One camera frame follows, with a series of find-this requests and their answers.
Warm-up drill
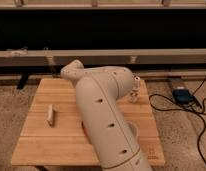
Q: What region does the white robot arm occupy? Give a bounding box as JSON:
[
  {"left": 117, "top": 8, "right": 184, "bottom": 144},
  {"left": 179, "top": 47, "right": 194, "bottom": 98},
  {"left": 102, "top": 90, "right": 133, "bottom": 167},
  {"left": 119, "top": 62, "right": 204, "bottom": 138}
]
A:
[{"left": 60, "top": 60, "right": 153, "bottom": 171}]

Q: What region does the orange bowl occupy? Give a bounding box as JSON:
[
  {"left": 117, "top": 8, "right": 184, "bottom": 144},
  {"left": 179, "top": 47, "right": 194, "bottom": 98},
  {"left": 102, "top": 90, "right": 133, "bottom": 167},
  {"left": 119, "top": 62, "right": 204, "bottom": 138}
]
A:
[{"left": 81, "top": 121, "right": 91, "bottom": 143}]

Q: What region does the white paper cup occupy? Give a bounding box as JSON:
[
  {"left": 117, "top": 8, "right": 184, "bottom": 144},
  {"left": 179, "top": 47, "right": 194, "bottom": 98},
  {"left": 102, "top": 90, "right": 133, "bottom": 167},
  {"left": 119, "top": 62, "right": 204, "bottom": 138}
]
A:
[{"left": 128, "top": 122, "right": 138, "bottom": 138}]

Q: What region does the small wooden block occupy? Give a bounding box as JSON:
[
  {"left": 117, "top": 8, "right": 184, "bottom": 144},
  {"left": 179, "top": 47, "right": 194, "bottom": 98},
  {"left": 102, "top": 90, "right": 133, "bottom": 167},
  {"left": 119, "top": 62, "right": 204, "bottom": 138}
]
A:
[{"left": 47, "top": 104, "right": 55, "bottom": 127}]

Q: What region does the wooden table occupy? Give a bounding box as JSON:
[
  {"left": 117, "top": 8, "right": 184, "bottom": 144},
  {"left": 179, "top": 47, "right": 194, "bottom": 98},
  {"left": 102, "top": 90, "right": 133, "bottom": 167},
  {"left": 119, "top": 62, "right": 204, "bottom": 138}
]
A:
[{"left": 11, "top": 78, "right": 165, "bottom": 166}]

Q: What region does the blue power adapter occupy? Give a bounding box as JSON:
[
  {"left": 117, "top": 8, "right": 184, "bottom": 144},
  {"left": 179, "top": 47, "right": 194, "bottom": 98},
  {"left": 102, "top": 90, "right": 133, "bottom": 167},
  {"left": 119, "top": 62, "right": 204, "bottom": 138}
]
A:
[{"left": 172, "top": 89, "right": 193, "bottom": 104}]

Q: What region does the black bench leg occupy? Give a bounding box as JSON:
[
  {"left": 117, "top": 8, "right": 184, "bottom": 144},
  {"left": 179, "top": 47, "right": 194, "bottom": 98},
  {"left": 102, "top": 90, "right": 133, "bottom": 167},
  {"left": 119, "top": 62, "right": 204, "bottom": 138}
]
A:
[{"left": 17, "top": 73, "right": 30, "bottom": 90}]

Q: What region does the black cable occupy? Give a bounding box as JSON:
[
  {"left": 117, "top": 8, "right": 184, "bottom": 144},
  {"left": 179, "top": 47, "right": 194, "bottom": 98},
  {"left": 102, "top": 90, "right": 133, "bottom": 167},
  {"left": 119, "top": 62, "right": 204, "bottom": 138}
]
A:
[{"left": 148, "top": 71, "right": 206, "bottom": 168}]

